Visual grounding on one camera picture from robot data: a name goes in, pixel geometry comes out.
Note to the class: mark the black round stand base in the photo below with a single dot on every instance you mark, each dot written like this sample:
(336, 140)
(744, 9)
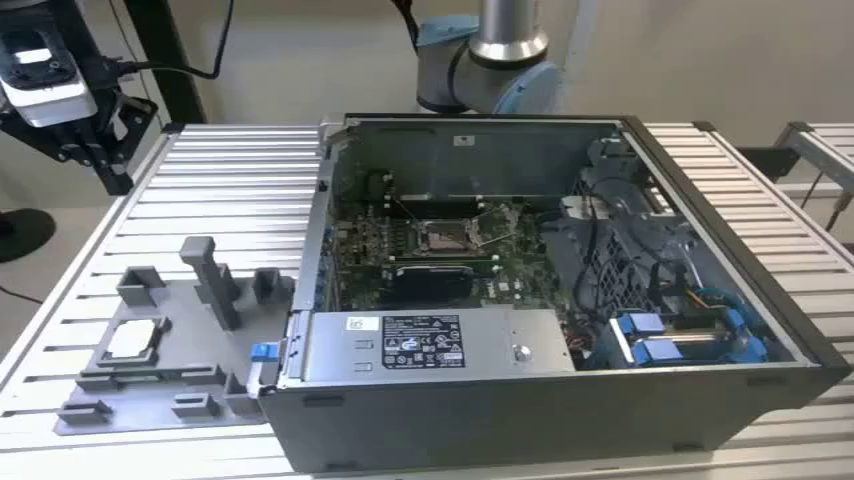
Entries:
(23, 235)

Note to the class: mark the grey perforated drive cage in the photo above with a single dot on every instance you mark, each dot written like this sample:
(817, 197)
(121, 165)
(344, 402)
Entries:
(615, 280)

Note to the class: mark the dark grey PC case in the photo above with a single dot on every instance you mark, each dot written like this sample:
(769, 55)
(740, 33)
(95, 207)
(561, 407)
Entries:
(468, 430)

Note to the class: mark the black stand post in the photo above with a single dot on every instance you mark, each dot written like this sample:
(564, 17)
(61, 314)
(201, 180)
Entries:
(168, 60)

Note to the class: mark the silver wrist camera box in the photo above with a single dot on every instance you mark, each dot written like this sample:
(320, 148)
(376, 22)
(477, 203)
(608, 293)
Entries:
(61, 107)

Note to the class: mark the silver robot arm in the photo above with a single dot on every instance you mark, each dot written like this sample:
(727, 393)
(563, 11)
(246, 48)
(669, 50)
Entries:
(508, 30)

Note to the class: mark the silver CPU green edge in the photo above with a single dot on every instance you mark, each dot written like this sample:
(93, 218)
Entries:
(134, 339)

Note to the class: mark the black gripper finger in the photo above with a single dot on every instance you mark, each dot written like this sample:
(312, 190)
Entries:
(114, 175)
(137, 109)

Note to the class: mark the silver power supply unit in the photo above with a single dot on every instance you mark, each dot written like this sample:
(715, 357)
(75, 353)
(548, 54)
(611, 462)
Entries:
(334, 345)

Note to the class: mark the metal locking lever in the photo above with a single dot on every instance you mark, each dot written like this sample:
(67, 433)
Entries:
(408, 209)

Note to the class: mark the blue plastic latch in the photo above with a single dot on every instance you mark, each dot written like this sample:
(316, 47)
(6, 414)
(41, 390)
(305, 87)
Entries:
(264, 351)

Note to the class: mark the black table bracket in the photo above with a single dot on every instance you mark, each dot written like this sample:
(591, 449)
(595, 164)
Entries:
(768, 162)

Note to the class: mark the CPU socket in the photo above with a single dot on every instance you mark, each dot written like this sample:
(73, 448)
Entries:
(444, 240)

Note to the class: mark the green motherboard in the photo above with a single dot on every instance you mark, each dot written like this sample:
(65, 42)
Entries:
(514, 290)

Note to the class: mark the aluminium frame table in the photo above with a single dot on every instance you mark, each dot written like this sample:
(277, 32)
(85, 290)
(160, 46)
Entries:
(828, 150)

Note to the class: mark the grey plastic parts rack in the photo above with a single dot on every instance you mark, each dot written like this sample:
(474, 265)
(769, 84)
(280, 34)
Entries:
(150, 402)

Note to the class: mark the blue disk carrier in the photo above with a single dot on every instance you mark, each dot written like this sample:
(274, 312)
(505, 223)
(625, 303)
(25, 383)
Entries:
(744, 335)
(657, 352)
(641, 322)

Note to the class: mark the black fan shroud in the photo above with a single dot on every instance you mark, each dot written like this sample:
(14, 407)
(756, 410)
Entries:
(434, 287)

